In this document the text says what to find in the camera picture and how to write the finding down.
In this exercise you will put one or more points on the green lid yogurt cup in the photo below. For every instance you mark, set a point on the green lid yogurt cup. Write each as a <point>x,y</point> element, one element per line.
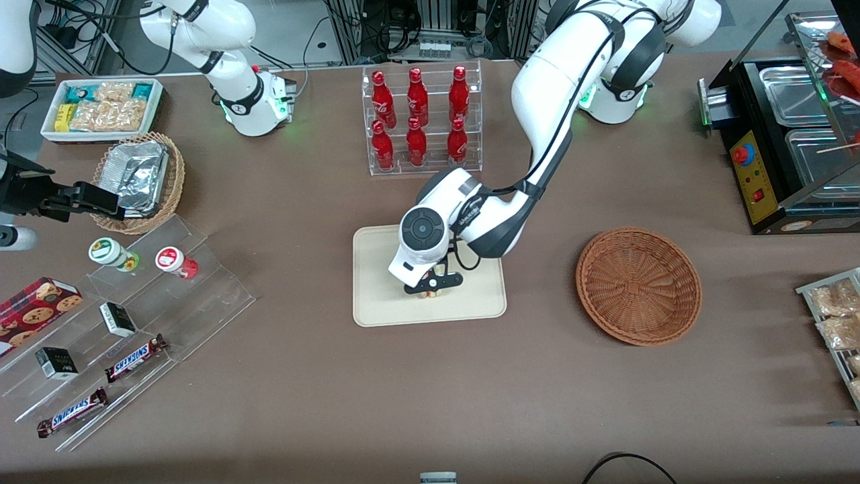
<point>107,251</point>

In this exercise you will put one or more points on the white plastic snack bin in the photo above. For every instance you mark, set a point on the white plastic snack bin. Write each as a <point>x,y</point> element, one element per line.
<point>156,114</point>

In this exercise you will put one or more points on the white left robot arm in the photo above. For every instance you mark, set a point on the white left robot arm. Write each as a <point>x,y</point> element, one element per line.
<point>557,87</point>

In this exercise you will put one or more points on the clear bag of fried snacks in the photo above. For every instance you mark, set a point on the clear bag of fried snacks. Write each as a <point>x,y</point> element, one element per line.
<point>854,364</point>
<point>840,331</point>
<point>856,390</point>
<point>833,299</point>

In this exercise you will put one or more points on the clear acrylic stepped shelf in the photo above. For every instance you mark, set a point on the clear acrylic stepped shelf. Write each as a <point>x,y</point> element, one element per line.
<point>215,296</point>

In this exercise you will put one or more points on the red lid yogurt cup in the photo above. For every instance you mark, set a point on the red lid yogurt cup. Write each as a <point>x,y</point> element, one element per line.
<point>170,259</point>

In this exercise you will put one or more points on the red sausage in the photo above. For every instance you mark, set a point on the red sausage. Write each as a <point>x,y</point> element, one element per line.
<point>843,42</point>
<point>848,77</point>

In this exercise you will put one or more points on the brown round wicker basket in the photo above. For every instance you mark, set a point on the brown round wicker basket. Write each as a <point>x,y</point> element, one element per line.
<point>638,286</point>

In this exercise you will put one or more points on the tray of packaged snacks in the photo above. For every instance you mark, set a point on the tray of packaged snacks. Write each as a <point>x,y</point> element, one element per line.
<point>833,366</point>

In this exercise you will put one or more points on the clear acrylic bottle rack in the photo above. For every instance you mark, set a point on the clear acrylic bottle rack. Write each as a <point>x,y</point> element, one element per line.
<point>470,114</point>

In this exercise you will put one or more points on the yellow snack packet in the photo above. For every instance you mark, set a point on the yellow snack packet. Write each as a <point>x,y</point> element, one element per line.
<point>62,117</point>

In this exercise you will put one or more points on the beige rectangular tray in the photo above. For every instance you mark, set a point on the beige rectangular tray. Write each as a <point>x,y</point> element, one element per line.
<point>376,296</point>

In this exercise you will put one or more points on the red emergency stop button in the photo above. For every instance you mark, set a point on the red emergency stop button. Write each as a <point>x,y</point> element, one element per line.
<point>742,154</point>

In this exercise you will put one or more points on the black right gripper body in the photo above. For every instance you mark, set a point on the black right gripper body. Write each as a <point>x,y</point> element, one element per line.
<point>25,190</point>

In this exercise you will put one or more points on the red cola bottle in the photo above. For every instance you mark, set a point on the red cola bottle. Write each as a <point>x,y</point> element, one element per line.
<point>457,144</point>
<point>383,149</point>
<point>417,99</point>
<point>416,144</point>
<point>459,96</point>
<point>383,101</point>

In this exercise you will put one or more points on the white power strip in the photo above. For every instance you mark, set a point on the white power strip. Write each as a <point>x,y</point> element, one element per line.
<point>433,49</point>

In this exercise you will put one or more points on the teal snack packet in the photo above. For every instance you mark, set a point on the teal snack packet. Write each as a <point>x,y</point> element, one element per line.
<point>143,91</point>
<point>80,94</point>

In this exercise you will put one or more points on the triangle sandwich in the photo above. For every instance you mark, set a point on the triangle sandwich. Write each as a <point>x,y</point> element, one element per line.
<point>427,293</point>

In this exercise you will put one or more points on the stacked aluminium foil containers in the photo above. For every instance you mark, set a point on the stacked aluminium foil containers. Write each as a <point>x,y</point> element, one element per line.
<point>138,175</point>

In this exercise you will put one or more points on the black food warmer appliance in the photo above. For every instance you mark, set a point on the black food warmer appliance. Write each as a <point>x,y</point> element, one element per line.
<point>762,208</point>

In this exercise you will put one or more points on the light tan wicker basket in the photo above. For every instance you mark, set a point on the light tan wicker basket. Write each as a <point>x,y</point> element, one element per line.
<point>176,175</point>

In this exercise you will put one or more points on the aluminium frame rack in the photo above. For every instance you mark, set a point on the aluminium frame rack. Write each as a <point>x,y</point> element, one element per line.
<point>440,13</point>

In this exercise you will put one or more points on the clear bag of crackers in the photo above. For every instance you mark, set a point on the clear bag of crackers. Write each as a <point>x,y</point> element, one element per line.
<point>107,115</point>
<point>114,91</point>

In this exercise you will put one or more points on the Snickers chocolate bar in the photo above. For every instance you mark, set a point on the Snickers chocolate bar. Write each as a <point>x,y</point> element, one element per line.
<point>72,412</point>
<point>134,358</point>

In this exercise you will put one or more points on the stainless steel pan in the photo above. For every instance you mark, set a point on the stainless steel pan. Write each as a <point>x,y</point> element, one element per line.
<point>816,168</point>
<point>793,97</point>

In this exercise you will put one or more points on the small black carton box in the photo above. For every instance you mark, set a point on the small black carton box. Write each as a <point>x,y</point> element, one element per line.
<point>117,319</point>
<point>57,363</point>

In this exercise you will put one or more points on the small grey device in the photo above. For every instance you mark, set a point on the small grey device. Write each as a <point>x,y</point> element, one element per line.
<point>438,478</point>

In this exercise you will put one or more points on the red chocolate chip cookie box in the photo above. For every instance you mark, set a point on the red chocolate chip cookie box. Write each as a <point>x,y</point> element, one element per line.
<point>33,312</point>

